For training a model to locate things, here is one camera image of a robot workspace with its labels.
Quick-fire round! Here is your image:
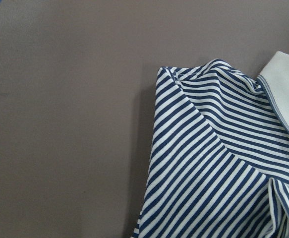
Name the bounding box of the blue white striped polo shirt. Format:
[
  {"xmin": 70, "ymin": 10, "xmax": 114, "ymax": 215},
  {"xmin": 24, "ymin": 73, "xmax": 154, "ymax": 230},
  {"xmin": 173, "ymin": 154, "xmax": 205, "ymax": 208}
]
[{"xmin": 132, "ymin": 52, "xmax": 289, "ymax": 238}]

